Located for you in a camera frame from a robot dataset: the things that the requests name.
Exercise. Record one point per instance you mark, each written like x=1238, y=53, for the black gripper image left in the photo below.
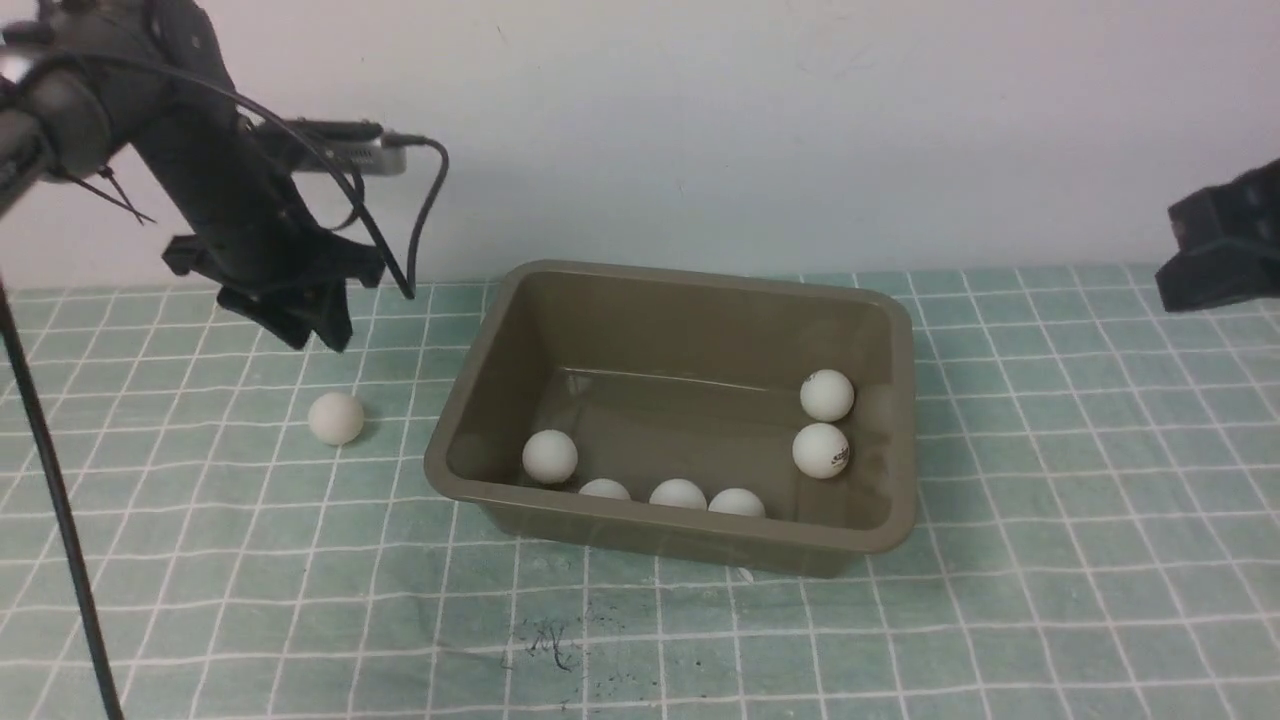
x=283, y=275

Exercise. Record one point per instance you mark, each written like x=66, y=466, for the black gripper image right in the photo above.
x=1228, y=244

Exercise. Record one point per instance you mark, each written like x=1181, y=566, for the white table-tennis ball plain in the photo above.
x=336, y=418
x=827, y=396

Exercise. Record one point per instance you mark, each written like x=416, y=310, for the white table-tennis ball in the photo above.
x=821, y=451
x=550, y=457

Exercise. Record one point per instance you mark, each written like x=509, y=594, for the white table-tennis ball logo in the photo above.
x=605, y=488
x=679, y=493

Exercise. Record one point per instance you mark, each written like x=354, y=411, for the olive green plastic bin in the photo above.
x=658, y=374

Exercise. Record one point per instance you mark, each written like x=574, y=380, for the teal grid tablecloth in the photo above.
x=1098, y=535

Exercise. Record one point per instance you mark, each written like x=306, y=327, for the black stand pole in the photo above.
x=62, y=511

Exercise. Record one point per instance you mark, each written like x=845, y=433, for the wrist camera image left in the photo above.
x=291, y=155

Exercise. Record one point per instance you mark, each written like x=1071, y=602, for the black cable image left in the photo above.
x=420, y=220

